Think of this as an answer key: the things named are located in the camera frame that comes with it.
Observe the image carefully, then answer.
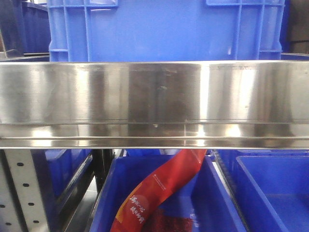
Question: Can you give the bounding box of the blue bin with package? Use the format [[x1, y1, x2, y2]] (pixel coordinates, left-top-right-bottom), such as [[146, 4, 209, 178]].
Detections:
[[90, 155, 246, 232]]

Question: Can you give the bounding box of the empty blue bin right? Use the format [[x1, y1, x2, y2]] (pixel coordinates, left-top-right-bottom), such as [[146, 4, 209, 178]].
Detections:
[[217, 149, 309, 232]]

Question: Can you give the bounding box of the red printed package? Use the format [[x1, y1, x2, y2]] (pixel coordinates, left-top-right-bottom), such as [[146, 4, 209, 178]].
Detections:
[[110, 149, 207, 232]]

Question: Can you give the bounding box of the large blue plastic crate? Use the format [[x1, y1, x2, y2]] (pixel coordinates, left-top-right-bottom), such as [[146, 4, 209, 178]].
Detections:
[[47, 0, 285, 62]]

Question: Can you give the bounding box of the dark blue crate left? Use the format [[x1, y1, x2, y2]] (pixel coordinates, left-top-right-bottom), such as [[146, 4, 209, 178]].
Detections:
[[0, 0, 51, 59]]

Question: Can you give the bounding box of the perforated grey metal upright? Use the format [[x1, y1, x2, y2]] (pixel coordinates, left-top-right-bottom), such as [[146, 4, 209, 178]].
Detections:
[[0, 149, 50, 232]]

